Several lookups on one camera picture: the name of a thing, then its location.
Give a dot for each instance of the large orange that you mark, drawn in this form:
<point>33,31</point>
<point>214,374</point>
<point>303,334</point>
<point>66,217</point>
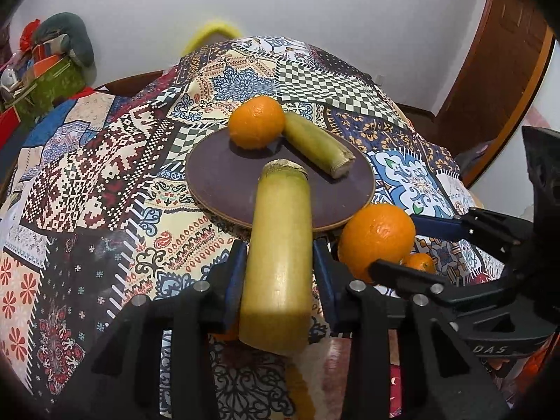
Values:
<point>376,236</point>

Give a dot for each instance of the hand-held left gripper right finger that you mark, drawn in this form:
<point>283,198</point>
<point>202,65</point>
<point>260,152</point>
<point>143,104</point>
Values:
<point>323,280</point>

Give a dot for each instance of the yellow foam tube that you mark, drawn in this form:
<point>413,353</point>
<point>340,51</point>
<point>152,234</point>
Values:
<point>205,30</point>

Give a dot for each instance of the dark round plate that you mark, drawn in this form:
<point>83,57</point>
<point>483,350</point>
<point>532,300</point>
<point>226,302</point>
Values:
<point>223,183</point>

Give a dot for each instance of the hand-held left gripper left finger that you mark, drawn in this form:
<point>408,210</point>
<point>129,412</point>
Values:
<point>234,280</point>

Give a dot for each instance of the brown wooden door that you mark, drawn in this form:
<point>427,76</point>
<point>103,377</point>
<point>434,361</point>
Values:
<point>494,61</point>

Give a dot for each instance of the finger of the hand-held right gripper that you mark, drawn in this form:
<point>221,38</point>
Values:
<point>437,226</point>
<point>402,273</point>

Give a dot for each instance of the thick yellow sugarcane piece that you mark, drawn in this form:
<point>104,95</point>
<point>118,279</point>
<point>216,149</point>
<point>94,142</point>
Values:
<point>275,249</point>

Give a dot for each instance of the green fabric storage bag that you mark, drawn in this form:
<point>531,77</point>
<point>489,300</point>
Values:
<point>52,87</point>

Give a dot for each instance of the patchwork patterned blanket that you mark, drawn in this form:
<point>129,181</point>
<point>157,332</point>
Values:
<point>109,162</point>

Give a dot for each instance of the white wall socket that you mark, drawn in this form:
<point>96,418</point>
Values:
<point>380,79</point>

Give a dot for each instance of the red plastic bag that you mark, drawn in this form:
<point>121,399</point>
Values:
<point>29,33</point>

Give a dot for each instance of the grey plush pillow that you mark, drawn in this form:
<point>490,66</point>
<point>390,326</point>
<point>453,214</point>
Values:
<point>81,39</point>

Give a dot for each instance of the short green sugarcane piece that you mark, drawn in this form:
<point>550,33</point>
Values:
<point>313,142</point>

